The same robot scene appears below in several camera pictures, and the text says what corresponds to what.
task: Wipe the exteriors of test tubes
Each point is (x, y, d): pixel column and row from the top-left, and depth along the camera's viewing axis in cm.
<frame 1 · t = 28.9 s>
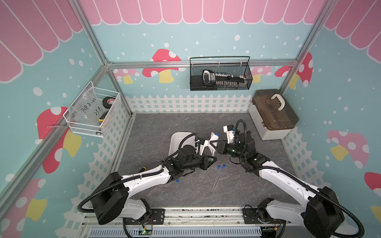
left hand: (216, 161, 75), fingers closed
right hand: (210, 143, 76), fingers closed
blue capped test tube: (219, 167, 93), on the table
blue capped test tube 2: (223, 167, 94), on the table
brown lidded storage box: (273, 116, 105), point 12 cm above the table

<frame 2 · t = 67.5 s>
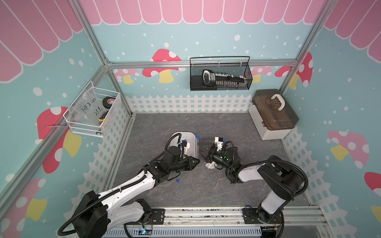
left hand: (199, 164, 77), fingers closed
right hand: (198, 147, 79), fingers open
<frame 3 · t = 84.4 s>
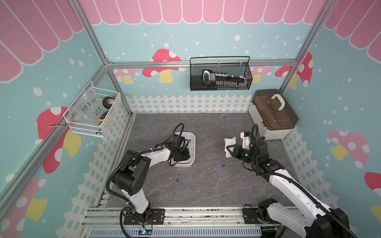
left hand: (189, 158, 93), fingers closed
right hand: (226, 147, 80), fingers closed
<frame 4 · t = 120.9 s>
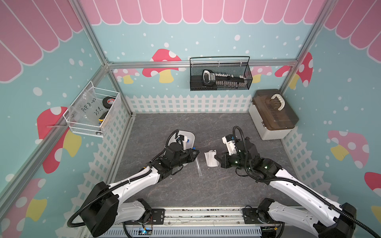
left hand: (199, 154, 80), fingers closed
right hand: (214, 156, 72), fingers closed
blue capped test tube 3: (198, 165, 79), point 14 cm above the table
